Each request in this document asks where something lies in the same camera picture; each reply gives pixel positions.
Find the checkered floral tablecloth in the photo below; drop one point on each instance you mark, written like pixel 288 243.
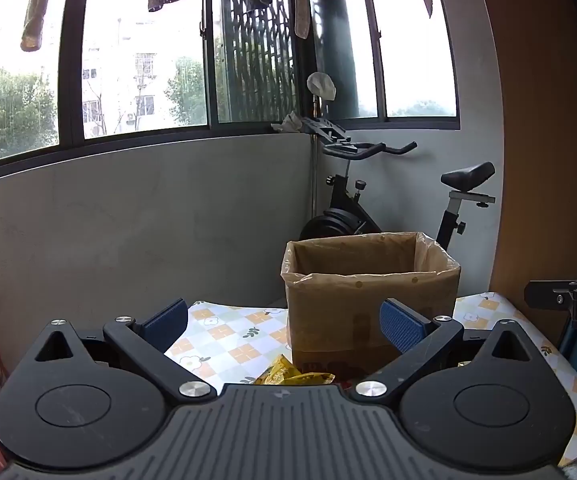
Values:
pixel 228 332

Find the white cap on pole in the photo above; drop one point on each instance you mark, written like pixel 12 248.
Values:
pixel 321 85

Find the wooden panel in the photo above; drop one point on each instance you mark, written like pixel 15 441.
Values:
pixel 533 135

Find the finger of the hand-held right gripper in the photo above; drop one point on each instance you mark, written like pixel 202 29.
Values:
pixel 543 295

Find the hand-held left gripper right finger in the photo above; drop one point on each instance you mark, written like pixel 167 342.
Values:
pixel 401 325

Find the crumpled paper on sill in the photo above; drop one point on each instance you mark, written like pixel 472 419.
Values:
pixel 287 122

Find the perforated metal screen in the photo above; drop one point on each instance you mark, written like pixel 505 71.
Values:
pixel 258 60

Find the black exercise bike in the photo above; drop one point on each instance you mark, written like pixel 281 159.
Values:
pixel 341 220

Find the cardboard box with plastic liner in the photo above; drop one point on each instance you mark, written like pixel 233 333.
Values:
pixel 333 310

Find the metal pole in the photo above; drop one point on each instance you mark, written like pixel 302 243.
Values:
pixel 314 170

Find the yellow snack packet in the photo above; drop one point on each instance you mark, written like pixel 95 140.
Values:
pixel 283 372

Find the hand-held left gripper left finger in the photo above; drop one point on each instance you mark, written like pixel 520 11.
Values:
pixel 166 322

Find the dark framed window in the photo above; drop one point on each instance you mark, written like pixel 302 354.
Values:
pixel 71 60

